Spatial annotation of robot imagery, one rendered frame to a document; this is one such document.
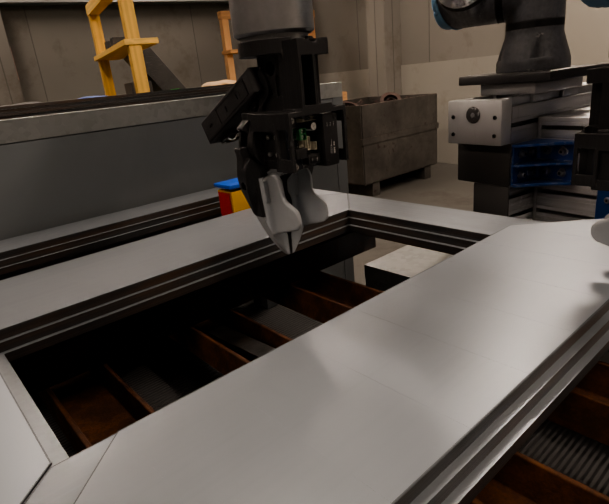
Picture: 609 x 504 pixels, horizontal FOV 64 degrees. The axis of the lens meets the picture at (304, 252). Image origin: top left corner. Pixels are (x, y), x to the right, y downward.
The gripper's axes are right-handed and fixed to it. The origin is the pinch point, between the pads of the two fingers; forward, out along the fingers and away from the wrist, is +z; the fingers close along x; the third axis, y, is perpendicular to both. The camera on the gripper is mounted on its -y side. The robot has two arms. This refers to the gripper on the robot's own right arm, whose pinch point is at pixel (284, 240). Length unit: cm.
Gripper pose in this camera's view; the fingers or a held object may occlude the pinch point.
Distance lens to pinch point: 53.7
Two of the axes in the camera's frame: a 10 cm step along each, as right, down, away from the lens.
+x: 7.4, -2.9, 6.0
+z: 1.0, 9.4, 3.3
